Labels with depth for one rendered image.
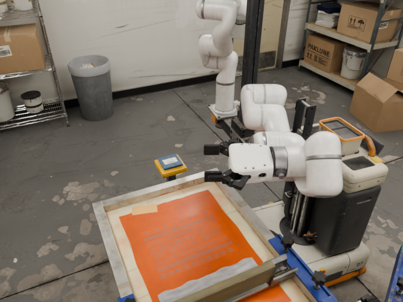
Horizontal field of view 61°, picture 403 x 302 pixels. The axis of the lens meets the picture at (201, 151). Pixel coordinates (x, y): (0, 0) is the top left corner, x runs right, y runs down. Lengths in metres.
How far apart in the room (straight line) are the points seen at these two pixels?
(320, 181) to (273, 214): 1.72
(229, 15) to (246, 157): 0.79
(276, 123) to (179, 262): 0.60
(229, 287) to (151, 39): 3.84
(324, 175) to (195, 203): 0.83
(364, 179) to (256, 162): 1.18
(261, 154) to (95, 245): 2.04
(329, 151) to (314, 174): 0.06
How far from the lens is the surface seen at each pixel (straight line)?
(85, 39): 4.41
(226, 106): 1.77
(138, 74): 4.68
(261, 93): 1.31
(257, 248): 1.34
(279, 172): 0.81
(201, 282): 1.23
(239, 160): 0.80
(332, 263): 2.29
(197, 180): 1.57
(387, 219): 3.14
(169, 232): 1.38
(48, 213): 3.07
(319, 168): 0.76
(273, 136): 1.09
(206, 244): 1.34
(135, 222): 1.44
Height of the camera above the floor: 1.97
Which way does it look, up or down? 34 degrees down
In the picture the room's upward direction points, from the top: straight up
